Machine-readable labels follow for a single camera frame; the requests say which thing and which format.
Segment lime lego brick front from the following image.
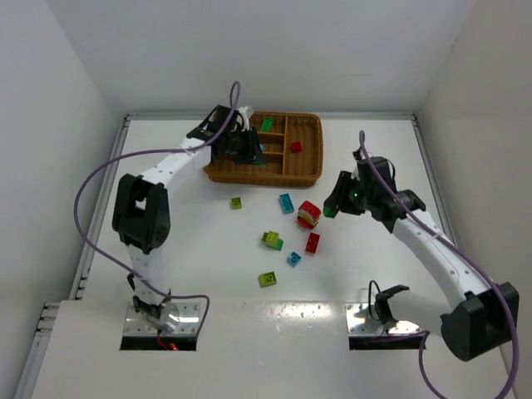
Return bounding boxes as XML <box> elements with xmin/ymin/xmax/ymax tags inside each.
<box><xmin>258</xmin><ymin>272</ymin><xmax>277</xmax><ymax>288</ymax></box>

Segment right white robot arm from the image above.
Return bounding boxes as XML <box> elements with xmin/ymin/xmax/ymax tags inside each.
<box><xmin>323</xmin><ymin>150</ymin><xmax>519</xmax><ymax>362</ymax></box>

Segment metal base plate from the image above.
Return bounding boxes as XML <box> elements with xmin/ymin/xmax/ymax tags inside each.
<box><xmin>123</xmin><ymin>302</ymin><xmax>200</xmax><ymax>337</ymax></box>
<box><xmin>345</xmin><ymin>302</ymin><xmax>424</xmax><ymax>337</ymax></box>

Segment lime green stacked lego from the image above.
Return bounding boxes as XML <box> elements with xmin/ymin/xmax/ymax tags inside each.
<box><xmin>261</xmin><ymin>231</ymin><xmax>283</xmax><ymax>251</ymax></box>

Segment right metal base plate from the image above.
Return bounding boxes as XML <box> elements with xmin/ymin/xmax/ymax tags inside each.
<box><xmin>345</xmin><ymin>302</ymin><xmax>424</xmax><ymax>337</ymax></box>

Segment red flat lego brick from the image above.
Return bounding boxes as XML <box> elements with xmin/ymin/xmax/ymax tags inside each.
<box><xmin>305</xmin><ymin>232</ymin><xmax>321</xmax><ymax>254</ymax></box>

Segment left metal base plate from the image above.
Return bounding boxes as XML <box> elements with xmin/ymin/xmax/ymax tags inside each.
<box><xmin>123</xmin><ymin>302</ymin><xmax>200</xmax><ymax>337</ymax></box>

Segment small lime lego brick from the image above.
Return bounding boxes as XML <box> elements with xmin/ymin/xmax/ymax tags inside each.
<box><xmin>231</xmin><ymin>197</ymin><xmax>242</xmax><ymax>209</ymax></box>

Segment small cyan lego brick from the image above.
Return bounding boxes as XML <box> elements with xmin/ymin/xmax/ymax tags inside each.
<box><xmin>287</xmin><ymin>252</ymin><xmax>302</xmax><ymax>268</ymax></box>

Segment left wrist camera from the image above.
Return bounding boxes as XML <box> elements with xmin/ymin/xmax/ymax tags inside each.
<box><xmin>237</xmin><ymin>106</ymin><xmax>254</xmax><ymax>131</ymax></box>

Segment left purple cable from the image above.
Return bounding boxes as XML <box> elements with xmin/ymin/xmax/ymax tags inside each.
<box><xmin>73</xmin><ymin>81</ymin><xmax>242</xmax><ymax>333</ymax></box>

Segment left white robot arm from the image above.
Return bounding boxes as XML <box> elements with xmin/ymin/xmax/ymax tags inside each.
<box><xmin>111</xmin><ymin>106</ymin><xmax>265</xmax><ymax>328</ymax></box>

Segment small red lego brick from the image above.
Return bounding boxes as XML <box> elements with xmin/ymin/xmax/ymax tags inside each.
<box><xmin>290</xmin><ymin>141</ymin><xmax>303</xmax><ymax>154</ymax></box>

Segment red lime stacked lego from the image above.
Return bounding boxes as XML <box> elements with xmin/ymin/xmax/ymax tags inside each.
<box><xmin>297</xmin><ymin>200</ymin><xmax>322</xmax><ymax>229</ymax></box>

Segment green lego base brick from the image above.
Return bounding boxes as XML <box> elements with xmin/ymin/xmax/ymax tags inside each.
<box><xmin>323</xmin><ymin>206</ymin><xmax>338</xmax><ymax>219</ymax></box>

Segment brown wicker divided tray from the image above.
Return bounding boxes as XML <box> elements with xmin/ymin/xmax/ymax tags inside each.
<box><xmin>204</xmin><ymin>111</ymin><xmax>323</xmax><ymax>188</ymax></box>

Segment dark green lego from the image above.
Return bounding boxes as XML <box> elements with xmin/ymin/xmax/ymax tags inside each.
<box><xmin>259</xmin><ymin>117</ymin><xmax>274</xmax><ymax>133</ymax></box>

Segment long cyan lego brick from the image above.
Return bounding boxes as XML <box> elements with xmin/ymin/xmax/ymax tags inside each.
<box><xmin>279</xmin><ymin>193</ymin><xmax>294</xmax><ymax>214</ymax></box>

